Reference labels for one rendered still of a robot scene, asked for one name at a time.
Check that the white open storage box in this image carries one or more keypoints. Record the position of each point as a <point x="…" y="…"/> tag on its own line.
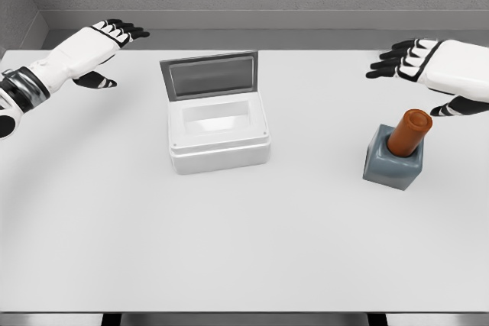
<point x="219" y="142"/>

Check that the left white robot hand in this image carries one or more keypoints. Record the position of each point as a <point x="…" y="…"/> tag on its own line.
<point x="89" y="45"/>

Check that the grey hinged box lid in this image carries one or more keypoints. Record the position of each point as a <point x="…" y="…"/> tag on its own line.
<point x="210" y="74"/>

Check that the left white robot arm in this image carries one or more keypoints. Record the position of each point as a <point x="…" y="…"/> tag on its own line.
<point x="36" y="76"/>

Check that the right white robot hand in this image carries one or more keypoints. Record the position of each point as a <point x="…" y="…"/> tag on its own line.
<point x="454" y="66"/>

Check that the grey bottle with brown cap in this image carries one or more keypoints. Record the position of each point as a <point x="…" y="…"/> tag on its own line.
<point x="393" y="167"/>

